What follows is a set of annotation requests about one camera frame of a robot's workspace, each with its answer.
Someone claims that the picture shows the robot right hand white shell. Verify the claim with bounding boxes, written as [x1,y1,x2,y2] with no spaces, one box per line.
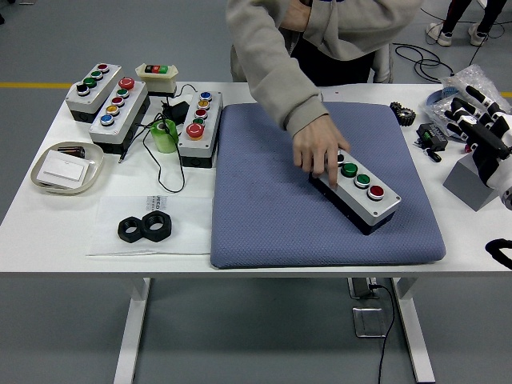
[444,84,512,193]

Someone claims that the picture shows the four-button box with black button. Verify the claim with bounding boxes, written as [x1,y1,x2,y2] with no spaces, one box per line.
[65,62,123,123]

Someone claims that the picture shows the cream switch box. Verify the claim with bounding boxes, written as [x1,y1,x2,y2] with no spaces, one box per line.
[134,62,180,98]

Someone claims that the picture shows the metal floor socket plate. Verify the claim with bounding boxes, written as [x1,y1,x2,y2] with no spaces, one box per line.
[351,306,391,339]

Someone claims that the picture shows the grey block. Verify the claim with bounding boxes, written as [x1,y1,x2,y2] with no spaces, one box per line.
[442,154,501,212]

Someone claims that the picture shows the bag of clear parts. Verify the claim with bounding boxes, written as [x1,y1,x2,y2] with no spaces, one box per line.
[419,98,465,137]

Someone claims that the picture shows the bubble wrap bag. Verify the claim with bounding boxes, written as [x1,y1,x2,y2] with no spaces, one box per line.
[441,63,511,109]

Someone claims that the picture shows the person's right hand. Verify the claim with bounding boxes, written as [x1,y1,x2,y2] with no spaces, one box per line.
[291,118,351,191]

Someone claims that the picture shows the white shallow tray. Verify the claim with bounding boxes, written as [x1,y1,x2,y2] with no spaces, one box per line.
[30,141,106,196]

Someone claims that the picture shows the green tape roll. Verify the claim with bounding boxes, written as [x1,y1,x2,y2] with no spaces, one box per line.
[150,118,178,154]

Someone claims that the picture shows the large black gear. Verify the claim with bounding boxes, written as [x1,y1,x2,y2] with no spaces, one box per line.
[395,106,417,127]

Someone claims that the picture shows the person's left hand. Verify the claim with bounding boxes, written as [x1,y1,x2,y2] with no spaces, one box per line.
[282,0,315,33]

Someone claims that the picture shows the black adapter cord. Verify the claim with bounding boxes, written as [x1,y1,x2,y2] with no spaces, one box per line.
[118,82,199,193]

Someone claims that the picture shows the background person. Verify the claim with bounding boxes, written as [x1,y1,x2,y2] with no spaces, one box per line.
[424,0,512,48]

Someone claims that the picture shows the white table leg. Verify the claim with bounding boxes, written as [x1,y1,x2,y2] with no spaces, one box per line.
[390,277,436,383]
[113,277,152,384]

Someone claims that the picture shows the five-button box black base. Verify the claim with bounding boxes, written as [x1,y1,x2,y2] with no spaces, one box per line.
[87,76,152,155]

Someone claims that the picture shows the white wall switch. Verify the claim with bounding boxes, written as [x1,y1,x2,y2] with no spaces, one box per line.
[38,150,90,186]

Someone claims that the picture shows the black power cable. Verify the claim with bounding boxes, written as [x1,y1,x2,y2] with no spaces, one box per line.
[370,282,396,384]

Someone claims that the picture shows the black hex nut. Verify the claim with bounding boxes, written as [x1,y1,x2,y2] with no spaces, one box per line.
[118,215,147,243]
[142,210,174,241]

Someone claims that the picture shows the five-button box grey base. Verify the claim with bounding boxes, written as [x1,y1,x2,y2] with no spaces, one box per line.
[177,90,224,169]

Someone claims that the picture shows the four-button box with selector knob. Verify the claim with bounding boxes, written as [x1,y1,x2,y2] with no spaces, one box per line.
[307,150,402,236]

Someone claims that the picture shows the black floor cables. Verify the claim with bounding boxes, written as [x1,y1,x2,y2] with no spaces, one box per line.
[391,10,457,84]

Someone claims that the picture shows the blue-grey quilted mat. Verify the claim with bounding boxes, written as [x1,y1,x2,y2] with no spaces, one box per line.
[210,102,447,270]

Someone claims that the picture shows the black power adapter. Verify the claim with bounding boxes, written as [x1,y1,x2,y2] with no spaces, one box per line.
[161,99,191,125]

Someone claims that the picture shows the clear plastic bag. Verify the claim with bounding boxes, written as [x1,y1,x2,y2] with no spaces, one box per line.
[86,194,215,257]

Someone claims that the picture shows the black module green terminals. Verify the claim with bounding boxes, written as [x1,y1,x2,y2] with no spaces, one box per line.
[415,122,450,152]

